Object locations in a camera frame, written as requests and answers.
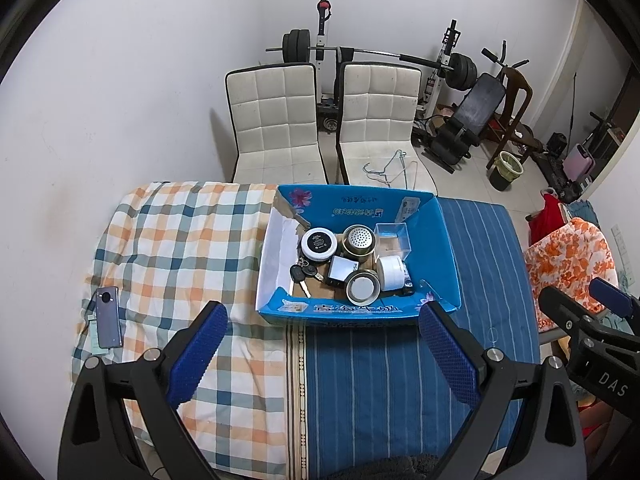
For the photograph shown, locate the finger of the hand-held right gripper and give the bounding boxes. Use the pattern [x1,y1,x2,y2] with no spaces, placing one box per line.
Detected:
[589,276,640,336]
[538,286,608,341]

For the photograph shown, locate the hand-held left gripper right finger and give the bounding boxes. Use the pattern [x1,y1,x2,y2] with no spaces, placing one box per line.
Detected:
[419,302,586,480]

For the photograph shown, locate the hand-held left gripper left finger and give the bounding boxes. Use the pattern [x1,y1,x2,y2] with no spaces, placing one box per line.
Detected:
[60,301,228,480]

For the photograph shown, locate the white jar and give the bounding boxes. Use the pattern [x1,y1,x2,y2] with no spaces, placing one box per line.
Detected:
[375,255,408,292]

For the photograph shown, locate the blue cardboard box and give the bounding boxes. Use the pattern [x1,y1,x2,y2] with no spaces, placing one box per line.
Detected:
[255,183,463,328]

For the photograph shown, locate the grey power adapter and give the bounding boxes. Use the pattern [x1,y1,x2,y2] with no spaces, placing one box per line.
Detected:
[326,255,358,288]

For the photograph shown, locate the white compact with black label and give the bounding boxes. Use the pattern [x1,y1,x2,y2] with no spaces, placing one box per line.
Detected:
[300,227,337,264]

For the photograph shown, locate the orange floral blanket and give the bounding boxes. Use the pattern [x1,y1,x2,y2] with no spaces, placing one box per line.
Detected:
[522,217,623,306]

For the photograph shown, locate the blue striped sheet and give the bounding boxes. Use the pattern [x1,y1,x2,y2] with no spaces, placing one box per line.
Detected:
[285,197,541,480]

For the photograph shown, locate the red cloth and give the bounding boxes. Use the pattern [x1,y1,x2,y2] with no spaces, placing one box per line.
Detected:
[527,192,571,246]

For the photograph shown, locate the grey smartphone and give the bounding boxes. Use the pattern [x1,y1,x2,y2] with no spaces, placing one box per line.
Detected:
[94,286,123,349]

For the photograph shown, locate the pale green paper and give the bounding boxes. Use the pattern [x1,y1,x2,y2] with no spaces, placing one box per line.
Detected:
[82,310,115,359]

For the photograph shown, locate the checked blanket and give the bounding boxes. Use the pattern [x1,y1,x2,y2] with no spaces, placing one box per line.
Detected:
[70,180,301,480]

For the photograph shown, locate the clear plastic box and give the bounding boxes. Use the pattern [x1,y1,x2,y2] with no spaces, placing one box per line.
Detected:
[374,222,412,261]

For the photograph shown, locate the car key bunch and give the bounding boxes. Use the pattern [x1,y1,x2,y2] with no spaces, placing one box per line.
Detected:
[290,257,321,298]

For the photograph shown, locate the metal strainer cup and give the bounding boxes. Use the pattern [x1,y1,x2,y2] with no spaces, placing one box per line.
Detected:
[341,225,377,261]

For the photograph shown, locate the black waste bin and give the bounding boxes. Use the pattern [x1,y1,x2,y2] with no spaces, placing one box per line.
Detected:
[487,151,525,192]

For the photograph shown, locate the black weight bench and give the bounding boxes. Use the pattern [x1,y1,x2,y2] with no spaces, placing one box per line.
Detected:
[422,72,506,173]

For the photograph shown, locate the wooden chair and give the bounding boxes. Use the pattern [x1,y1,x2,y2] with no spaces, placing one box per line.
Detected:
[485,65,538,163]

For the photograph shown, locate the white padded chair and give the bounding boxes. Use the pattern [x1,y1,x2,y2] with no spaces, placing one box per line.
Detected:
[225,62,328,186]
[336,61,436,196]

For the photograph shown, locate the barbell with black plates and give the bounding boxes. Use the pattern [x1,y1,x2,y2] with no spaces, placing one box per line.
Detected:
[265,29,478,91]

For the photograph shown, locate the white barbell rack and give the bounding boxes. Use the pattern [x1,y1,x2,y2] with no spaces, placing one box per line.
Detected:
[312,0,463,133]

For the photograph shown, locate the blue wire hanger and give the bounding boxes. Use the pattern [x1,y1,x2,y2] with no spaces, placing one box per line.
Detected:
[362,150,408,187]

